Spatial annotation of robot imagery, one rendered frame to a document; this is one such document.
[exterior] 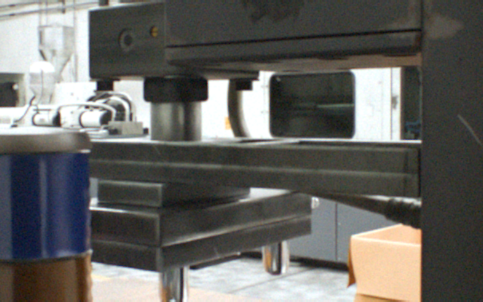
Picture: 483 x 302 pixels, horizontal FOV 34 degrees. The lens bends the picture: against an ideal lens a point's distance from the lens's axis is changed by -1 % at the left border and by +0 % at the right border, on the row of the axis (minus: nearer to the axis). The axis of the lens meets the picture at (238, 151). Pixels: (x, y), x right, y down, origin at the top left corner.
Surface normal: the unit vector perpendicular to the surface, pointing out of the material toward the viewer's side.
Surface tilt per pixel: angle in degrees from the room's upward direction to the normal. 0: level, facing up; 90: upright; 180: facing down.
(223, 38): 90
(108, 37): 90
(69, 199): 76
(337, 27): 90
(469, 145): 90
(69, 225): 104
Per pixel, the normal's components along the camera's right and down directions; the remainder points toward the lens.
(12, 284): -0.16, 0.29
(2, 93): 0.77, 0.03
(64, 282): 0.66, 0.28
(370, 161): -0.59, 0.04
